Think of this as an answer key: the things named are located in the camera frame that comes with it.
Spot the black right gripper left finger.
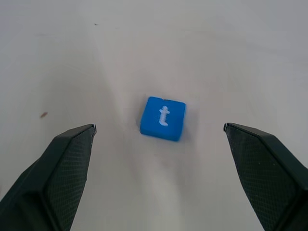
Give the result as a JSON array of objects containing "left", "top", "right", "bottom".
[{"left": 0, "top": 123, "right": 97, "bottom": 231}]

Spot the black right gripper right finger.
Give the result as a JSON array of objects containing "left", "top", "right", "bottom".
[{"left": 223, "top": 122, "right": 308, "bottom": 231}]

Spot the blue letter t tile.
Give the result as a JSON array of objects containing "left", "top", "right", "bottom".
[{"left": 139, "top": 96, "right": 186, "bottom": 142}]

